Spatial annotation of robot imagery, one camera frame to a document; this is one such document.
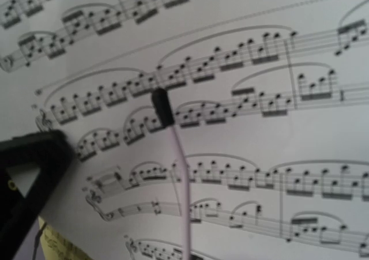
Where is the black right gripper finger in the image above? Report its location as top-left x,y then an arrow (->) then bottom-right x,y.
1,130 -> 74,259

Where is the white perforated music stand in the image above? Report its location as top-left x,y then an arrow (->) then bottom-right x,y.
28,88 -> 193,260

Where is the white sheet music page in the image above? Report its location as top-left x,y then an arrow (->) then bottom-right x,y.
1,0 -> 368,259

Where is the yellow sheet music page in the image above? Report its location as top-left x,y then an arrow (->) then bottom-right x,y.
40,225 -> 91,260

